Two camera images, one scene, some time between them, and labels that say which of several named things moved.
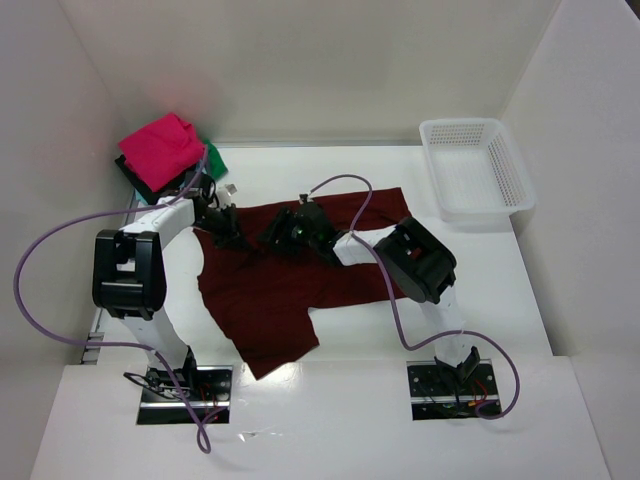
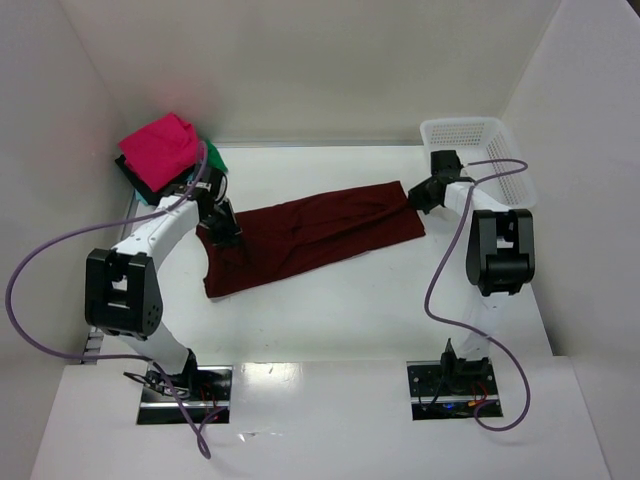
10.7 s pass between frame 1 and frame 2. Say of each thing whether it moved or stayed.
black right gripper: moved
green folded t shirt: stayed
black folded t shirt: stayed
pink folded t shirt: stayed
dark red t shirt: moved
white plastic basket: stayed
